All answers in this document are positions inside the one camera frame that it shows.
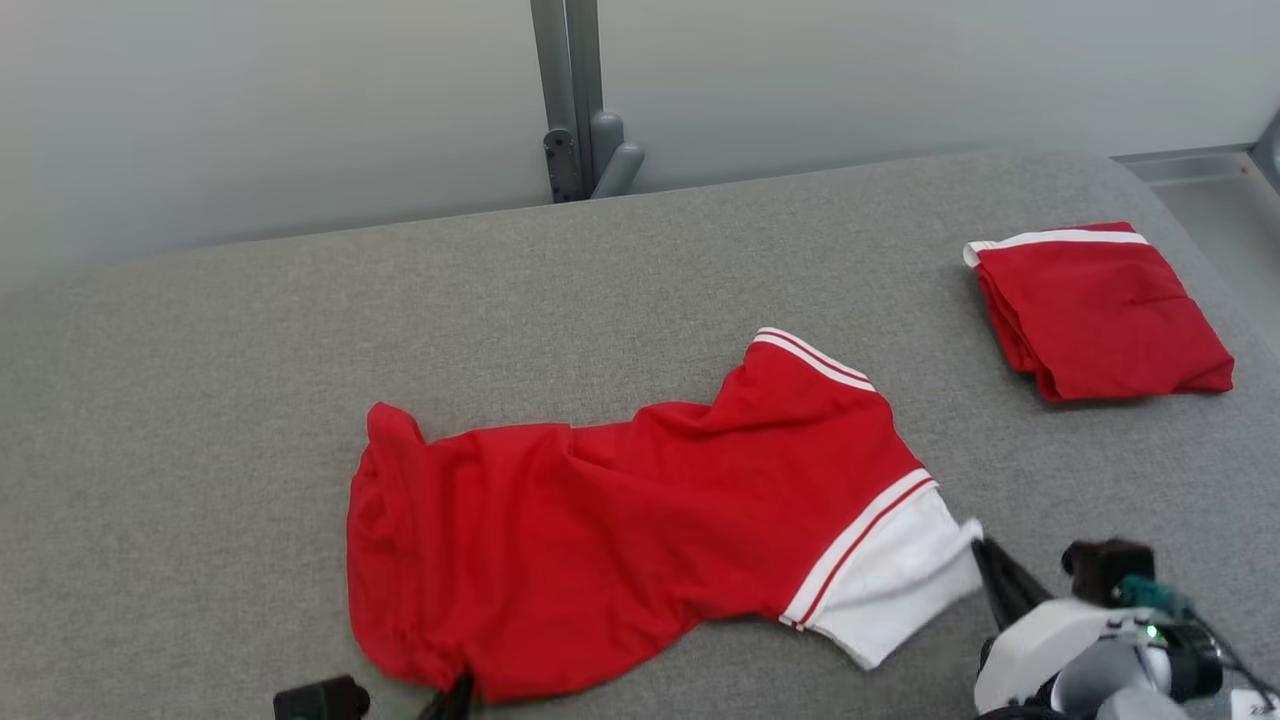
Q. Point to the grey metal post with bracket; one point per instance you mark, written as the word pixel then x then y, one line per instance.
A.
pixel 570 90

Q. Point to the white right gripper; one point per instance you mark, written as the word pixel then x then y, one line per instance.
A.
pixel 1040 640

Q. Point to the red shirt with white sleeves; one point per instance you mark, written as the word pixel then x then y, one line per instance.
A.
pixel 600 520

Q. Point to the red shorts with white band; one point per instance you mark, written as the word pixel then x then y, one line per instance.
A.
pixel 1100 310

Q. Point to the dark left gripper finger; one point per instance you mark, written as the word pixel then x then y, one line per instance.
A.
pixel 450 702

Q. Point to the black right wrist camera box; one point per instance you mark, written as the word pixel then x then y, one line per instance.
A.
pixel 1105 570

